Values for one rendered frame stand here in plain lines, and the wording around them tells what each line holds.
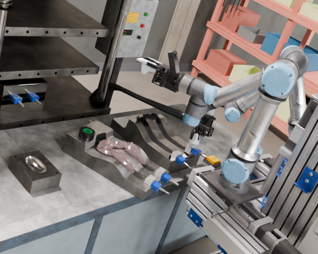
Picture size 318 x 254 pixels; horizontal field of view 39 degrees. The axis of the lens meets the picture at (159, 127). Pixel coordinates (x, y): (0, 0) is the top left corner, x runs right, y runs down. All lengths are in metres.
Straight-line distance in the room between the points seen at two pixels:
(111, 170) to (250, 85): 0.80
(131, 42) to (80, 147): 1.01
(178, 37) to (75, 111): 3.39
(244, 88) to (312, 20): 3.38
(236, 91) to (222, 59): 4.20
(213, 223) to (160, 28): 4.14
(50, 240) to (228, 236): 0.78
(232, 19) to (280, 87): 4.37
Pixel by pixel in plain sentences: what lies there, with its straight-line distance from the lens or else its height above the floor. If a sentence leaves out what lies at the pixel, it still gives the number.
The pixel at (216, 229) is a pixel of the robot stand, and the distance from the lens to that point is 2.01.
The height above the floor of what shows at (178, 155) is 0.91.
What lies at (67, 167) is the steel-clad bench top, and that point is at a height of 0.80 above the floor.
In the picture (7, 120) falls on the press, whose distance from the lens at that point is 2.58.
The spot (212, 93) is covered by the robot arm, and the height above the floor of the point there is 1.46.
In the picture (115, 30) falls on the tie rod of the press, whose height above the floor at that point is 1.30.
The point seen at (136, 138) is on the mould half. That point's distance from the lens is 2.57.
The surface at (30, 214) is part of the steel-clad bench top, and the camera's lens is 1.97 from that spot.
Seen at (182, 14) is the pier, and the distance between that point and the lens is 5.90.
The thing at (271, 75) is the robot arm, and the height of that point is 1.64.
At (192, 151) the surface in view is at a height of 0.92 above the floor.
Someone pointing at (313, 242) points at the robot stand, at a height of 1.03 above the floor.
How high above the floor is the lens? 2.09
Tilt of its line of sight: 26 degrees down
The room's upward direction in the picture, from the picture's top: 20 degrees clockwise
